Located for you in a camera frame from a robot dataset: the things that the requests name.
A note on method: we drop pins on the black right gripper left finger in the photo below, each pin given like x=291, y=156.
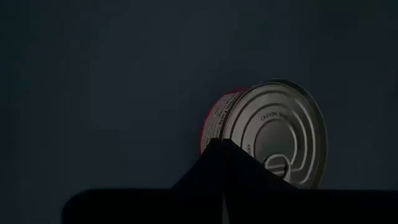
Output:
x=155, y=207

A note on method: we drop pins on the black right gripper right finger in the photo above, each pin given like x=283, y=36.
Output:
x=295, y=207

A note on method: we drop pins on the red label pull-tab can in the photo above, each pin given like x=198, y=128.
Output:
x=273, y=130

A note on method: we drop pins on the blue table mat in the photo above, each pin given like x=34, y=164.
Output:
x=93, y=93

